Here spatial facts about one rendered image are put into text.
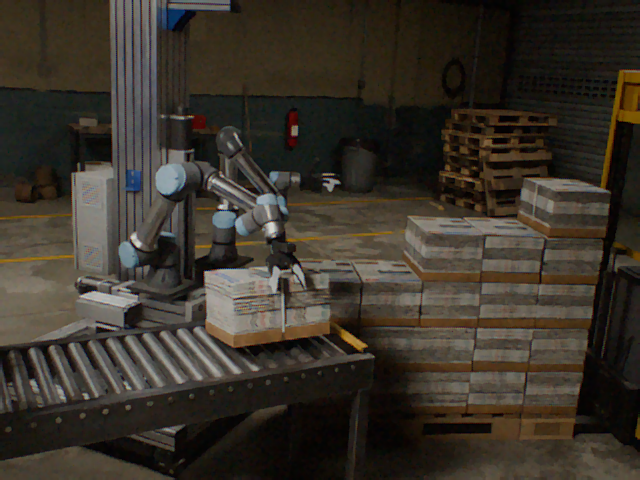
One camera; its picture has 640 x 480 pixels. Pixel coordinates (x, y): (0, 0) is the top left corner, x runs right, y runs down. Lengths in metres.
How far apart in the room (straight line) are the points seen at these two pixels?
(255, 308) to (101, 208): 1.22
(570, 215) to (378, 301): 0.99
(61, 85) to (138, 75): 6.15
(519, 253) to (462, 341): 0.50
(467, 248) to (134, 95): 1.67
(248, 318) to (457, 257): 1.28
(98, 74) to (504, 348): 6.99
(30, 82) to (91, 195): 5.97
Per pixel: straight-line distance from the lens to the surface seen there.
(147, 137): 3.27
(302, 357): 2.51
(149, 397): 2.23
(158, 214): 2.87
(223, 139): 3.46
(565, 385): 3.84
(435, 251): 3.34
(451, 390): 3.62
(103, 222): 3.44
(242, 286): 2.41
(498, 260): 3.45
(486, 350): 3.58
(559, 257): 3.56
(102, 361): 2.48
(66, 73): 9.41
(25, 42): 9.34
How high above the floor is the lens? 1.79
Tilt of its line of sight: 14 degrees down
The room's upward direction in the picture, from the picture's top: 3 degrees clockwise
